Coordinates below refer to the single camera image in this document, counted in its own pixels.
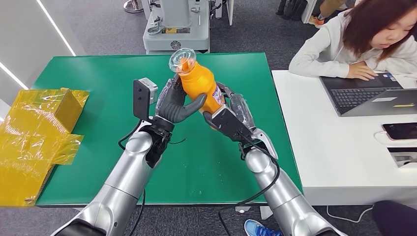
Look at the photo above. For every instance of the white desk device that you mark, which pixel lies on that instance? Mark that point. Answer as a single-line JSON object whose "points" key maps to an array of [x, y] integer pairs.
{"points": [[404, 158]]}

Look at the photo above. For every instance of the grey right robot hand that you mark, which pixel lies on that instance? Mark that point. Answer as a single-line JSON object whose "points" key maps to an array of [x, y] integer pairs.
{"points": [[242, 107]]}

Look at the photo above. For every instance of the black chair legs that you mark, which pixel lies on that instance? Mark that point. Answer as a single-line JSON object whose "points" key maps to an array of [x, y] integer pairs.
{"points": [[291, 9]]}

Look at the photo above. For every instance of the green table mat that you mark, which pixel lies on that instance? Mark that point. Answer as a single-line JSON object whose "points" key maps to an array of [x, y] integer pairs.
{"points": [[97, 75]]}

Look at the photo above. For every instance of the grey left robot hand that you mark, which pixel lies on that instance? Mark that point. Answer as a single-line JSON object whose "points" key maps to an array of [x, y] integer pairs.
{"points": [[171, 104]]}

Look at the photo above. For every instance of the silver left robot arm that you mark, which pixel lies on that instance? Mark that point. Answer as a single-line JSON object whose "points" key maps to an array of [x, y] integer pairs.
{"points": [[123, 182]]}

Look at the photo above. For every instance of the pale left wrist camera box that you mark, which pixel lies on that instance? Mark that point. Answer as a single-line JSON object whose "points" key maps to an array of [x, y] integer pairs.
{"points": [[141, 97]]}

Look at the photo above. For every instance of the person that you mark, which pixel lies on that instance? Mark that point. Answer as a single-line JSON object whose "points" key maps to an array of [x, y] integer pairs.
{"points": [[329, 8], [329, 49]]}

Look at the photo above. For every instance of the dark grey laptop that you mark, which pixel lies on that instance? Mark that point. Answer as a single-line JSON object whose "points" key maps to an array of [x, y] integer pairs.
{"points": [[358, 97]]}

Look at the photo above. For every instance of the yellow film wrapped cardboard box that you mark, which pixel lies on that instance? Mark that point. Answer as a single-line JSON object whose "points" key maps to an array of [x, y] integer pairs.
{"points": [[32, 136]]}

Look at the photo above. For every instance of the person's hand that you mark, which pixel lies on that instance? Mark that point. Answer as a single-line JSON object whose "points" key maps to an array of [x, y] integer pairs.
{"points": [[360, 71]]}

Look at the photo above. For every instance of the white desk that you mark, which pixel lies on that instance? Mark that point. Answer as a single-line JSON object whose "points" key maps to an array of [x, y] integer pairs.
{"points": [[325, 146]]}

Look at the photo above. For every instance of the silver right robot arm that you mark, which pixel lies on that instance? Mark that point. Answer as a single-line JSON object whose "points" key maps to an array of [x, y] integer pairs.
{"points": [[283, 202]]}

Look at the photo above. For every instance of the white furniture panel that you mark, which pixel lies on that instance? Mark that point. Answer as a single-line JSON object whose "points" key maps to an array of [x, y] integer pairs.
{"points": [[230, 11], [306, 11]]}

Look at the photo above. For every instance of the chrome round stand base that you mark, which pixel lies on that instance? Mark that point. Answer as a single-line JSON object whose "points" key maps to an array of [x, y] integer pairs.
{"points": [[133, 7]]}

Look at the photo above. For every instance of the dark seat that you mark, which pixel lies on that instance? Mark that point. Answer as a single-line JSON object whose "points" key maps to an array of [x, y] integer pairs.
{"points": [[397, 220]]}

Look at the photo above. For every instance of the orange bottle with clear cap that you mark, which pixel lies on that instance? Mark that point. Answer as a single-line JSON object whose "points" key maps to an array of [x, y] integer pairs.
{"points": [[198, 81]]}

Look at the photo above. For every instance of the black smartphone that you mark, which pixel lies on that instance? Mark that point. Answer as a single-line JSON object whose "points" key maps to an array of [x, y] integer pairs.
{"points": [[402, 131]]}

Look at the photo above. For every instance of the white machine stand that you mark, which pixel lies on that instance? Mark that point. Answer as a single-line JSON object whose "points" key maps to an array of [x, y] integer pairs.
{"points": [[176, 35]]}

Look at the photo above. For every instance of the blue shoe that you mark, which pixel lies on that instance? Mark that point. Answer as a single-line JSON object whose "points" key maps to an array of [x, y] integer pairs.
{"points": [[257, 229]]}

